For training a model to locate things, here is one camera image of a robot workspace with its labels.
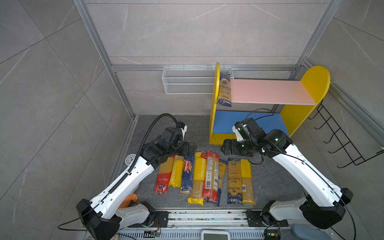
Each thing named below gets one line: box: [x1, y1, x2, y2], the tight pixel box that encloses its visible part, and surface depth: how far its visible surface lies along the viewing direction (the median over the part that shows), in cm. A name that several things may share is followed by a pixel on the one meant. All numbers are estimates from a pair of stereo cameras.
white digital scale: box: [201, 230, 231, 240], surface depth 68 cm
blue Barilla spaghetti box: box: [180, 156, 195, 192], surface depth 84 cm
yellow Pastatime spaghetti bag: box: [187, 152, 207, 206], surface depth 82 cm
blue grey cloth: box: [292, 224, 332, 240], surface depth 69 cm
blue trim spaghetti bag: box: [217, 159, 228, 207], surface depth 88 cm
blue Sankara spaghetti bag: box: [217, 71, 232, 108], surface depth 73 cm
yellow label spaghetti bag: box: [168, 155, 184, 188], surface depth 88 cm
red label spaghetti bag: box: [201, 151, 220, 203], surface depth 82 cm
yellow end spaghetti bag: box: [241, 159, 257, 205], surface depth 84 cm
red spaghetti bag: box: [154, 156, 175, 194], surface depth 86 cm
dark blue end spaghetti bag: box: [227, 161, 243, 205], surface depth 84 cm
